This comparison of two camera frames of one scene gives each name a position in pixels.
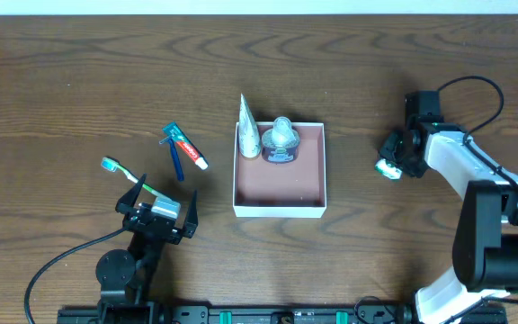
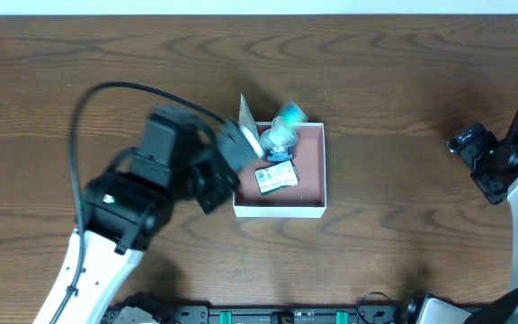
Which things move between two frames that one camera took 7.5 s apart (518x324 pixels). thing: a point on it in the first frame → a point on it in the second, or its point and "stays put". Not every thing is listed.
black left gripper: [154, 220] → [233, 147]
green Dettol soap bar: [388, 169] → [276, 177]
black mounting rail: [258, 315] stays put
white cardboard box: [263, 188] stays put
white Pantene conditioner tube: [249, 139] stays put
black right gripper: [397, 150] → [468, 139]
